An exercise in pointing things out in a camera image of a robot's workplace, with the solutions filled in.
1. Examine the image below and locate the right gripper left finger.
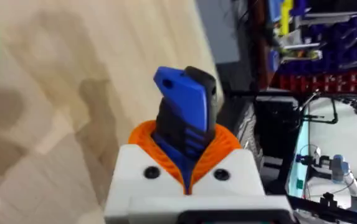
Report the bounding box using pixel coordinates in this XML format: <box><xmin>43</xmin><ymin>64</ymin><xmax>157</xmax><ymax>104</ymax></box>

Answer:
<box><xmin>104</xmin><ymin>120</ymin><xmax>186</xmax><ymax>218</ymax></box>

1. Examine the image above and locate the shelf of blue storage bins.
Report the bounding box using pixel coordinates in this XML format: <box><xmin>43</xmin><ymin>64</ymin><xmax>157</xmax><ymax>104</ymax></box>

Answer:
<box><xmin>267</xmin><ymin>0</ymin><xmax>357</xmax><ymax>94</ymax></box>

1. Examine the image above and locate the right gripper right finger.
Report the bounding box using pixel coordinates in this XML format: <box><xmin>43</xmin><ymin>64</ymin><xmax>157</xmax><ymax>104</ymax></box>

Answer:
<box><xmin>188</xmin><ymin>123</ymin><xmax>267</xmax><ymax>196</ymax></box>

